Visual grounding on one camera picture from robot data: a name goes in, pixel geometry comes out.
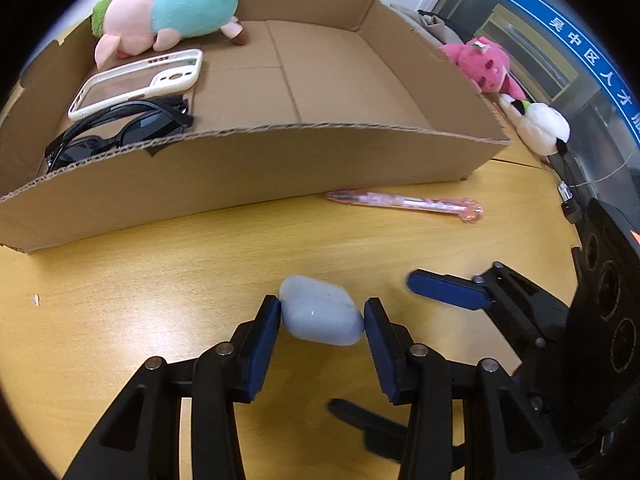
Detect black cable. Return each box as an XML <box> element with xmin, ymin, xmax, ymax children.
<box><xmin>547</xmin><ymin>140</ymin><xmax>583</xmax><ymax>223</ymax></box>

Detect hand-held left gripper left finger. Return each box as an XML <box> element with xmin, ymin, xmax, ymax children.
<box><xmin>62</xmin><ymin>295</ymin><xmax>282</xmax><ymax>480</ymax></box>

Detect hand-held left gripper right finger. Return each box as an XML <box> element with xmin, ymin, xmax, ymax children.
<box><xmin>363</xmin><ymin>298</ymin><xmax>581</xmax><ymax>480</ymax></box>

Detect pink pig plush toy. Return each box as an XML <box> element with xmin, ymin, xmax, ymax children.
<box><xmin>91</xmin><ymin>0</ymin><xmax>249</xmax><ymax>68</ymax></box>

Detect brown cardboard box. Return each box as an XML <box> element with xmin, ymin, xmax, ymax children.
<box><xmin>0</xmin><ymin>0</ymin><xmax>512</xmax><ymax>253</ymax></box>

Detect pink pen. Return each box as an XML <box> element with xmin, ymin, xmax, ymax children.
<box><xmin>324</xmin><ymin>189</ymin><xmax>483</xmax><ymax>224</ymax></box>

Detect black sunglasses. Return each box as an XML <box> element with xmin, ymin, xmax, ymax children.
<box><xmin>45</xmin><ymin>95</ymin><xmax>195</xmax><ymax>173</ymax></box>

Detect white phone case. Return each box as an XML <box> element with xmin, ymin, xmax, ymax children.
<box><xmin>68</xmin><ymin>49</ymin><xmax>204</xmax><ymax>121</ymax></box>

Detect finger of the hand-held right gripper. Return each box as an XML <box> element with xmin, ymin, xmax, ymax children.
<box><xmin>407</xmin><ymin>261</ymin><xmax>572</xmax><ymax>352</ymax></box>
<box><xmin>327</xmin><ymin>399</ymin><xmax>416</xmax><ymax>463</ymax></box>

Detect blue wall banner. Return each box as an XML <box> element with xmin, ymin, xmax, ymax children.
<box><xmin>475</xmin><ymin>0</ymin><xmax>640</xmax><ymax>146</ymax></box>

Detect grey bag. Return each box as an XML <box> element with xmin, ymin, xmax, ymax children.
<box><xmin>390</xmin><ymin>2</ymin><xmax>473</xmax><ymax>46</ymax></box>

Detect white earbud case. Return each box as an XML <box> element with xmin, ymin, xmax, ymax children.
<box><xmin>279</xmin><ymin>275</ymin><xmax>365</xmax><ymax>347</ymax></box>

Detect white plush toy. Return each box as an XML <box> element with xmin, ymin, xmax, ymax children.
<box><xmin>497</xmin><ymin>94</ymin><xmax>571</xmax><ymax>156</ymax></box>

